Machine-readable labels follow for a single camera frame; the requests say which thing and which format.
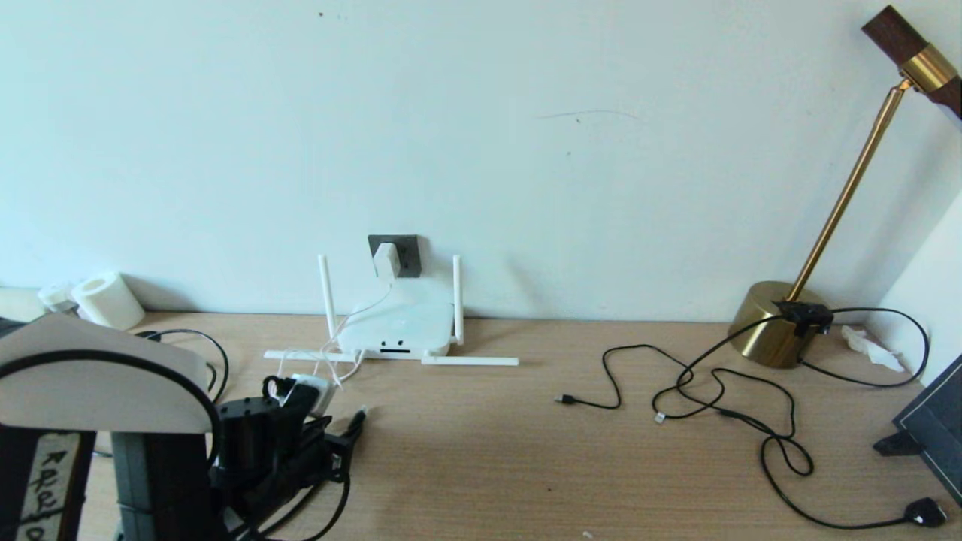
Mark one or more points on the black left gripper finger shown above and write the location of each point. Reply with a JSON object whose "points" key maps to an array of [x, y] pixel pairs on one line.
{"points": [[340, 469], [340, 443]]}

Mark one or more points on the small clear plastic container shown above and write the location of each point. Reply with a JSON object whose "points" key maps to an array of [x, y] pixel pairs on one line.
{"points": [[56, 298]]}

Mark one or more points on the crumpled white tissue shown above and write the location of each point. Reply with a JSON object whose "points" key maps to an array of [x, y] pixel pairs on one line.
{"points": [[870, 349]]}

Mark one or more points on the white power adapter block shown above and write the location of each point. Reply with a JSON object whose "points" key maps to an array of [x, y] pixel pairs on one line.
{"points": [[386, 261]]}

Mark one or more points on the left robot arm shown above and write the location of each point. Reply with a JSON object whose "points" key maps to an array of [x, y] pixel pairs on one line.
{"points": [[98, 391]]}

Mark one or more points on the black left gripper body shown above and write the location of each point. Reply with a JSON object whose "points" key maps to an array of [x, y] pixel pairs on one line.
{"points": [[304, 462]]}

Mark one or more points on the grey wall socket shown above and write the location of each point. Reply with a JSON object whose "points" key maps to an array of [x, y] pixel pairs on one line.
{"points": [[412, 257]]}

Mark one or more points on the white toilet paper roll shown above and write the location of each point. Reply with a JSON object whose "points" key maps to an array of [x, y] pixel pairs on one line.
{"points": [[109, 302]]}

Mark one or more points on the dark teal printed box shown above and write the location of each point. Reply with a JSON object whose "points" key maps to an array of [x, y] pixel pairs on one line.
{"points": [[939, 428]]}

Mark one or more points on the black inline lamp switch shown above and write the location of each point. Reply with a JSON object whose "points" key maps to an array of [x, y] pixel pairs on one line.
{"points": [[804, 315]]}

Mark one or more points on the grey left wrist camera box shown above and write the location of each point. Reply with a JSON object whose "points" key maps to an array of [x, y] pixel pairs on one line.
{"points": [[312, 392]]}

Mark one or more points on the black plastic clip stand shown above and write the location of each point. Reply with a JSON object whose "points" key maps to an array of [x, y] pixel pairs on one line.
{"points": [[896, 443]]}

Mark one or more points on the brass desk lamp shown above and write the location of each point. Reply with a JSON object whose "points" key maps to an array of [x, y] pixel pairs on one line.
{"points": [[774, 330]]}

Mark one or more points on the white router with antennas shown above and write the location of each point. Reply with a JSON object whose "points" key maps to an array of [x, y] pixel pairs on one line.
{"points": [[394, 327]]}

